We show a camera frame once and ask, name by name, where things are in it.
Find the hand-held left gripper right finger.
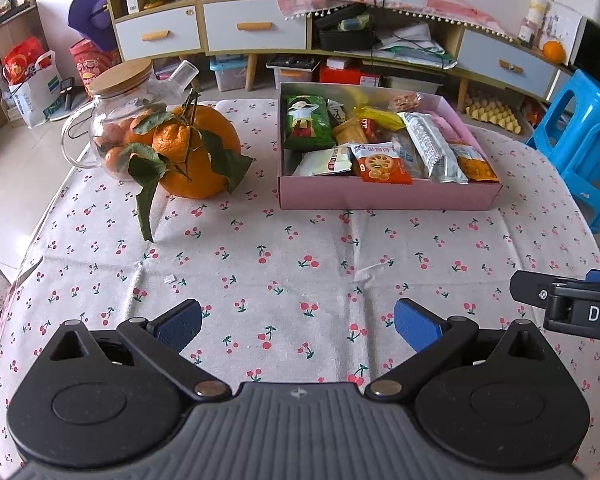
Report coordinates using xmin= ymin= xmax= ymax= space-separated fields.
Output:
xmin=365 ymin=297 xmax=556 ymax=403

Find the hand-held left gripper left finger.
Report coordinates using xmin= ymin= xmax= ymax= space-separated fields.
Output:
xmin=45 ymin=299 xmax=233 ymax=403

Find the pink cardboard box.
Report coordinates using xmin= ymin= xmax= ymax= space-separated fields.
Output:
xmin=278 ymin=82 xmax=504 ymax=211

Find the small orange chip packet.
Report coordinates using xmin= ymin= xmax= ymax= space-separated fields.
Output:
xmin=349 ymin=142 xmax=413 ymax=186

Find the silver and orange snack packet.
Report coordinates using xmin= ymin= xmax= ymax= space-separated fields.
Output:
xmin=450 ymin=142 xmax=499 ymax=183

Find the long silver snack packet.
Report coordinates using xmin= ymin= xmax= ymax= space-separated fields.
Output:
xmin=397 ymin=111 xmax=468 ymax=184

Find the cream white snack packet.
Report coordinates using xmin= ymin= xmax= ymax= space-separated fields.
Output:
xmin=294 ymin=147 xmax=353 ymax=177

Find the red snack packet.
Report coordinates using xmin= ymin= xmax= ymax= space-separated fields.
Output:
xmin=361 ymin=119 xmax=388 ymax=143

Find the golden bar packet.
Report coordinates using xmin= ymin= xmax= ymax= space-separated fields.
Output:
xmin=332 ymin=116 xmax=371 ymax=145

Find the yellow labelled snack packet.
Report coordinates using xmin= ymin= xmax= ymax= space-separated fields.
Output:
xmin=354 ymin=105 xmax=406 ymax=131

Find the clear wafer packet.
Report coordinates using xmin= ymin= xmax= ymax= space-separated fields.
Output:
xmin=387 ymin=91 xmax=423 ymax=113

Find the green snack packet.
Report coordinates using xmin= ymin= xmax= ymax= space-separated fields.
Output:
xmin=284 ymin=95 xmax=337 ymax=152

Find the cherry print tablecloth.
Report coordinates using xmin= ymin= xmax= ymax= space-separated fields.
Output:
xmin=0 ymin=99 xmax=600 ymax=480

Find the blue plastic stool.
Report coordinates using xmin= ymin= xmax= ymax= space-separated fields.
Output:
xmin=526 ymin=69 xmax=600 ymax=233

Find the large orange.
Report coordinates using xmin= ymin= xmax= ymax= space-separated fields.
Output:
xmin=155 ymin=105 xmax=243 ymax=200

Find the leafy tangerine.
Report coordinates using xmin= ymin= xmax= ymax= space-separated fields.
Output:
xmin=122 ymin=92 xmax=253 ymax=243

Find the yellow egg tray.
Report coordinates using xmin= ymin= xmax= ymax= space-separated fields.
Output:
xmin=465 ymin=97 xmax=528 ymax=133

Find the small orange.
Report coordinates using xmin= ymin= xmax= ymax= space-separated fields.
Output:
xmin=542 ymin=40 xmax=567 ymax=64

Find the black screen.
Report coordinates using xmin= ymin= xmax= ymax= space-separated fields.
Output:
xmin=572 ymin=17 xmax=600 ymax=71

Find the clear storage box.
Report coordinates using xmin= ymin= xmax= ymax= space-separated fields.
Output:
xmin=382 ymin=72 xmax=446 ymax=95
xmin=152 ymin=57 xmax=186 ymax=81

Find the glass teapot with bamboo lid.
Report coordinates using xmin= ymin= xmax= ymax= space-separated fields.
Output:
xmin=61 ymin=58 xmax=201 ymax=182

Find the blue lid storage box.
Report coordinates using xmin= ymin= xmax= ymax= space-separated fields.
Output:
xmin=210 ymin=56 xmax=248 ymax=92

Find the red box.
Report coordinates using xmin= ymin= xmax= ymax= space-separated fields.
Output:
xmin=320 ymin=62 xmax=381 ymax=88

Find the red gift bag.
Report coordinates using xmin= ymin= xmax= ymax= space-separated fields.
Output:
xmin=70 ymin=40 xmax=116 ymax=101

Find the stack of papers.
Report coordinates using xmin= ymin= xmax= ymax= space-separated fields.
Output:
xmin=372 ymin=22 xmax=458 ymax=68

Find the storage box with dark lid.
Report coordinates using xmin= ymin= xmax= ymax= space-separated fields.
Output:
xmin=266 ymin=55 xmax=321 ymax=90

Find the red and white bag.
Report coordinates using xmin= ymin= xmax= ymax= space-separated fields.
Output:
xmin=2 ymin=37 xmax=63 ymax=128

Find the black case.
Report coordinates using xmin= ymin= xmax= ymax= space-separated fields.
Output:
xmin=314 ymin=2 xmax=378 ymax=51

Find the purple fan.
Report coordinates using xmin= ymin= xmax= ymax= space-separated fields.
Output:
xmin=68 ymin=0 xmax=116 ymax=51

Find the pink patterned cloth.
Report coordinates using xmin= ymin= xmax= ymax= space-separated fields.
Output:
xmin=275 ymin=0 xmax=511 ymax=38

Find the wooden shelf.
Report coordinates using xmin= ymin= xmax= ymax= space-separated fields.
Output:
xmin=0 ymin=0 xmax=38 ymax=136

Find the white drawer wooden handle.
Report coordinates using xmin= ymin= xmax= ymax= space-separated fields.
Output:
xmin=462 ymin=27 xmax=561 ymax=98
xmin=115 ymin=5 xmax=202 ymax=61
xmin=202 ymin=0 xmax=308 ymax=53

